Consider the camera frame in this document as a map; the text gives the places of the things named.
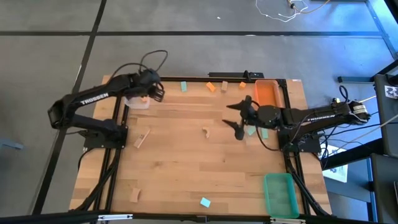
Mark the black diagonal metal bar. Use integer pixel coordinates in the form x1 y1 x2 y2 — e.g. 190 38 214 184
320 138 384 170

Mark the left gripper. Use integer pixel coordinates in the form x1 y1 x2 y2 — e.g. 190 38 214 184
136 70 165 102

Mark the natural wooden plank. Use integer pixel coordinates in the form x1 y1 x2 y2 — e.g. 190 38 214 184
133 128 152 149

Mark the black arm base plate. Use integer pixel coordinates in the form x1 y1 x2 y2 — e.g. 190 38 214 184
83 126 129 149
277 135 322 154

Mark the blue-grey floor object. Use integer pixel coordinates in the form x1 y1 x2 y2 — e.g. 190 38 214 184
0 138 24 151

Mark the white floor cable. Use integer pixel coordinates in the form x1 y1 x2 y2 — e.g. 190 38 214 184
255 0 309 23

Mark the natural wooden rectangular block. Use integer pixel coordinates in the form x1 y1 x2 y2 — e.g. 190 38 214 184
129 187 142 204

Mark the orange plastic bin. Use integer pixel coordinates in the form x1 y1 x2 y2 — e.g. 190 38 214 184
254 79 284 108

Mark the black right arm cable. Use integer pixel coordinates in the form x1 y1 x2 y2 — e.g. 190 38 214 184
254 124 281 152

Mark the yellow cable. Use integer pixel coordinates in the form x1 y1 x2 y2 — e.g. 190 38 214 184
287 0 331 15

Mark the beige cord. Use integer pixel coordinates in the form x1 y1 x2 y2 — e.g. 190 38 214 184
329 113 398 155

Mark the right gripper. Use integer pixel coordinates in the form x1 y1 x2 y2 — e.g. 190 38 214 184
221 95 261 140

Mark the black white fiducial tag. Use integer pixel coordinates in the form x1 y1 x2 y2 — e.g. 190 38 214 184
384 85 398 100

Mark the silver metal bracket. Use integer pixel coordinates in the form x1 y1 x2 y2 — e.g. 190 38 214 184
269 217 307 224
97 213 134 222

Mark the yellow extension cord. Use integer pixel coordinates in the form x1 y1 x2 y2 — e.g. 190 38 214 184
331 95 377 105

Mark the black aluminium table frame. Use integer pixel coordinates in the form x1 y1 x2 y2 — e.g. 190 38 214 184
0 76 398 224

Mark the dark panel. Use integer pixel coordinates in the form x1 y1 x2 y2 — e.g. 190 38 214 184
369 152 398 224

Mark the black floor cable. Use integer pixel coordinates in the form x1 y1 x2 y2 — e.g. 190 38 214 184
329 123 382 138

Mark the black rectangular bar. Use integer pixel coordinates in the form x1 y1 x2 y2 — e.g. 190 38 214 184
208 70 266 79

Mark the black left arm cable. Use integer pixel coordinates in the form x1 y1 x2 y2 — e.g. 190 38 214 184
109 49 169 78

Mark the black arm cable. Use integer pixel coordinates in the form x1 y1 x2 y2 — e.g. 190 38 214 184
109 49 169 78
254 124 281 152

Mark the dark desk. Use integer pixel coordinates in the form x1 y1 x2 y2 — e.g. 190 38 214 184
373 73 398 158

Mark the green plastic bin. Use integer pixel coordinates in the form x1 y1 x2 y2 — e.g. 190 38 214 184
263 172 300 219

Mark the white paper sheet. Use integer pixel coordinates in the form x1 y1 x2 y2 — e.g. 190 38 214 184
322 145 349 184

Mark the clear plastic bin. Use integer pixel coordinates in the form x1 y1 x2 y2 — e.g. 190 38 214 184
124 95 151 110

